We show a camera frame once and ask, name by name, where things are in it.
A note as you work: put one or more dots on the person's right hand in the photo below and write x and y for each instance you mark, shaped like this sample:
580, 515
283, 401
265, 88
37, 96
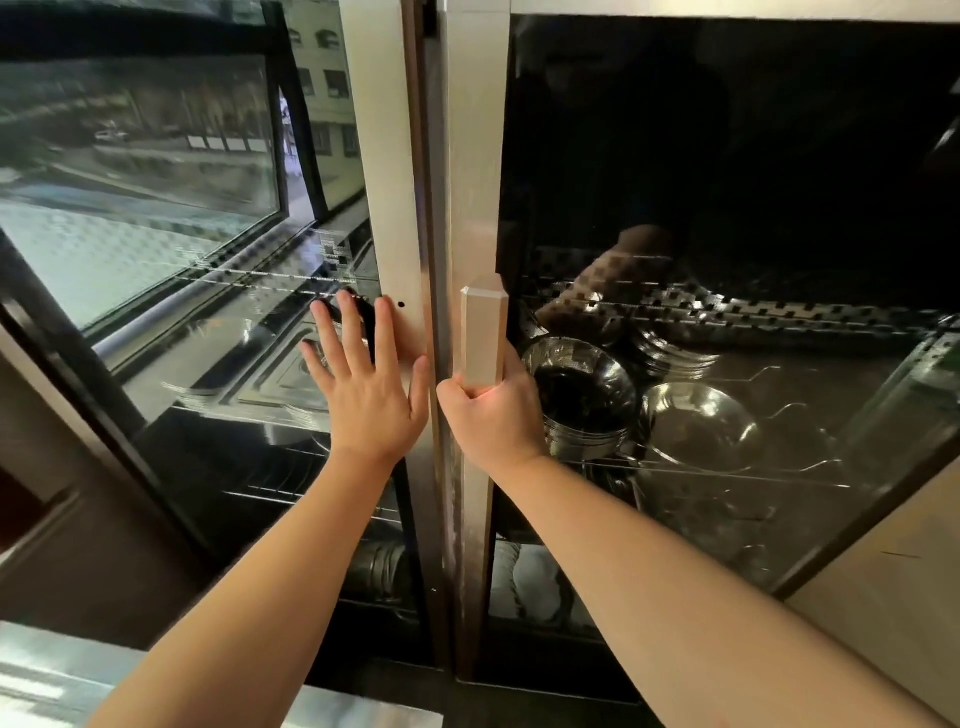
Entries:
499, 424

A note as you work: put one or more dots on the person's left thumb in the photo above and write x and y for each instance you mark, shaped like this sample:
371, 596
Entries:
420, 388

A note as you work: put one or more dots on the person's left forearm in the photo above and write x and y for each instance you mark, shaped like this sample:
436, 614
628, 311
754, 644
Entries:
255, 600

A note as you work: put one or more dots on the stack of steel dishes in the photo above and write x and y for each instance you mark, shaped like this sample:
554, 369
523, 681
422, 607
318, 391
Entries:
382, 570
536, 581

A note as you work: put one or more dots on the wide steel bowl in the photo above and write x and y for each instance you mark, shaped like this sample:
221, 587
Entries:
701, 427

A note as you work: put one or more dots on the perforated steel shelf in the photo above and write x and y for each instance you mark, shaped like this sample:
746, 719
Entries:
750, 309

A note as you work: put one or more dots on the person's right forearm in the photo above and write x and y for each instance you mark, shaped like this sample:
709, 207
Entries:
675, 607

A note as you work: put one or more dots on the person's right thumb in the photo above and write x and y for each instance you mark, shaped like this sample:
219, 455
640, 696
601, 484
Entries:
457, 390

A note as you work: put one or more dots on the person's left middle finger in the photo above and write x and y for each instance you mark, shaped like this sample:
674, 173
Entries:
355, 328

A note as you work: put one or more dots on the stack of deep steel bowls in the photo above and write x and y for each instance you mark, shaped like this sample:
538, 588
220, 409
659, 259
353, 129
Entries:
581, 390

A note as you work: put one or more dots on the stack of shallow steel bowls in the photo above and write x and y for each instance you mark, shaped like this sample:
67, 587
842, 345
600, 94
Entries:
671, 352

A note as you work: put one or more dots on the compartment steel tray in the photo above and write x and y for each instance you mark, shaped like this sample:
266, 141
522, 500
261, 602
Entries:
240, 360

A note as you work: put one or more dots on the person's left little finger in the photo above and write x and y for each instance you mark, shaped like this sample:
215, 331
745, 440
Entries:
315, 360

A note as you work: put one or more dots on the steel counter top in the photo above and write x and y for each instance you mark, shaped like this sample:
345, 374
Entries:
45, 675

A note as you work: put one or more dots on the steel glass cabinet door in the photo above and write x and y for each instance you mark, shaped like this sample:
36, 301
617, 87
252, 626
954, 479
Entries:
187, 225

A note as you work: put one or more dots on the person's left hand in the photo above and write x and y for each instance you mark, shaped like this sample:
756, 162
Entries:
369, 409

